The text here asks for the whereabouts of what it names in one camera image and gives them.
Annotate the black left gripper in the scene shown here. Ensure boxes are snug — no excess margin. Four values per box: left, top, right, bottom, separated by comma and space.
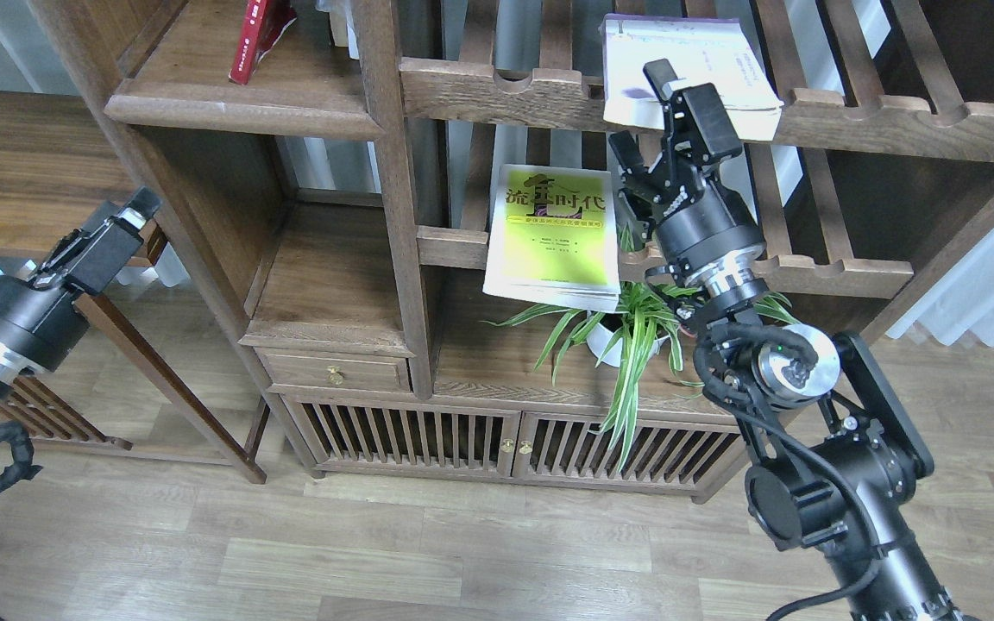
0, 187, 162, 380

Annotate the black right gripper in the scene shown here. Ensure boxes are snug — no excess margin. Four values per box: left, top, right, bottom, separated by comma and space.
607, 59, 766, 280

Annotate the white paperback book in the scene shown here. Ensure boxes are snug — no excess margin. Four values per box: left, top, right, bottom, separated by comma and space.
602, 13, 783, 142

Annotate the yellow green book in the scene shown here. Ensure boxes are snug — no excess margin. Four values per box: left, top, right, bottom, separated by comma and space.
482, 164, 620, 313

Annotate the red book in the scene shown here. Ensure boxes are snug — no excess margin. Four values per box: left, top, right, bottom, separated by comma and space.
228, 1, 297, 85

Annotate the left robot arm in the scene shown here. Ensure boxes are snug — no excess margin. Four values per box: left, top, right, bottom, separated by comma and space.
0, 187, 162, 492

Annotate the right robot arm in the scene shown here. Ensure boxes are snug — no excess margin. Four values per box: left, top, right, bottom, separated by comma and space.
610, 60, 969, 620

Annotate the wooden side table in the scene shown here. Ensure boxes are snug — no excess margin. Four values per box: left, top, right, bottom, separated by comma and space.
0, 91, 269, 484

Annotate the slatted wooden rack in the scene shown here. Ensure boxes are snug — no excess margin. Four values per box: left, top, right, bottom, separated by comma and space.
0, 371, 133, 451

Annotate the green spider plant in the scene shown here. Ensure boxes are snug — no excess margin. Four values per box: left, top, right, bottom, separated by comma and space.
487, 191, 815, 470

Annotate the white plant pot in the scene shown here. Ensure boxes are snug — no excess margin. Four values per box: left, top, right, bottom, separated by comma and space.
583, 310, 670, 368

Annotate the dark wooden bookshelf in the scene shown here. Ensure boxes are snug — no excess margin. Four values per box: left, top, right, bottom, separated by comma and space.
30, 1, 994, 502

